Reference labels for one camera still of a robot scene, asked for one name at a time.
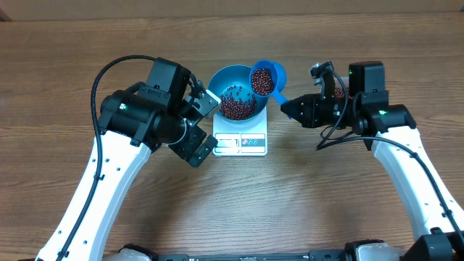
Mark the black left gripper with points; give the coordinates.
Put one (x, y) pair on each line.
(188, 150)

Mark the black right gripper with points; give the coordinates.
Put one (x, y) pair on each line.
(311, 119)

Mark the white digital kitchen scale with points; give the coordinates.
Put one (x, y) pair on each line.
(247, 138)

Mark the blue plastic measuring scoop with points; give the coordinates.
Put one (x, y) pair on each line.
(268, 78)

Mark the red adzuki beans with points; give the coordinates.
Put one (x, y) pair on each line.
(240, 103)

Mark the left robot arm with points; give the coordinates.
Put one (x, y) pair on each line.
(129, 126)

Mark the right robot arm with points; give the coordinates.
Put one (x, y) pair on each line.
(391, 134)

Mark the blue metal bowl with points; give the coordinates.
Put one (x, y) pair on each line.
(227, 76)

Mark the clear plastic container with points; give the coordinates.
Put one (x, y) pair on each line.
(339, 93)

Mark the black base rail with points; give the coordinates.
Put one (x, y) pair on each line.
(250, 256)

